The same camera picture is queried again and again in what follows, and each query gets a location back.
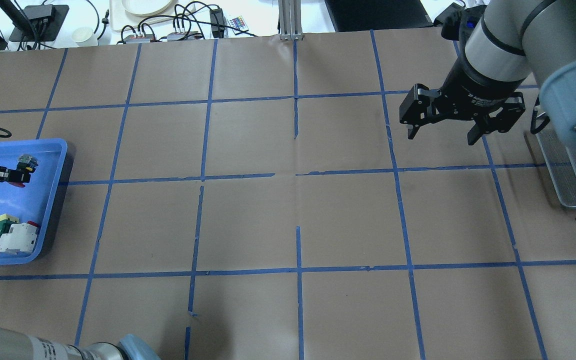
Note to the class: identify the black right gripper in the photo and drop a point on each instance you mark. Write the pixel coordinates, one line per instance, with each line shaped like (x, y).
(477, 84)

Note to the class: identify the blue plastic tray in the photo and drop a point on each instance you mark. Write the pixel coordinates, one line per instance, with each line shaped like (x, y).
(41, 200)

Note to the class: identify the black power adapter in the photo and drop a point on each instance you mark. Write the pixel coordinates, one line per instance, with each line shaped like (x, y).
(218, 23)

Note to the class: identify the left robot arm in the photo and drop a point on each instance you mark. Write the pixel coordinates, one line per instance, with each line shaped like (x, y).
(20, 346)

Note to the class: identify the black laptop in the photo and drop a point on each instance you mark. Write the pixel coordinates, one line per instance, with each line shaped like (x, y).
(364, 15)

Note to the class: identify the white paper cup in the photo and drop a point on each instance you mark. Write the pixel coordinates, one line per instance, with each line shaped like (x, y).
(84, 37)

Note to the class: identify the wire mesh shelf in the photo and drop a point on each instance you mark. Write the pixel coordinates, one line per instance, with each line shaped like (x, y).
(560, 160)

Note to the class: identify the white circuit breaker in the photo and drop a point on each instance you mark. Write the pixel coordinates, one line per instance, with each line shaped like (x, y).
(20, 239)

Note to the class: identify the red emergency stop button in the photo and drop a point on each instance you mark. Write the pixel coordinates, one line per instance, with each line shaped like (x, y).
(27, 160)

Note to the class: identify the aluminium frame post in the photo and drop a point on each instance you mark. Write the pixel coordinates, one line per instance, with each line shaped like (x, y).
(290, 20)

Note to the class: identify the beige plate on tray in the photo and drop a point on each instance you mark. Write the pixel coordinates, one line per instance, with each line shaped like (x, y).
(132, 12)

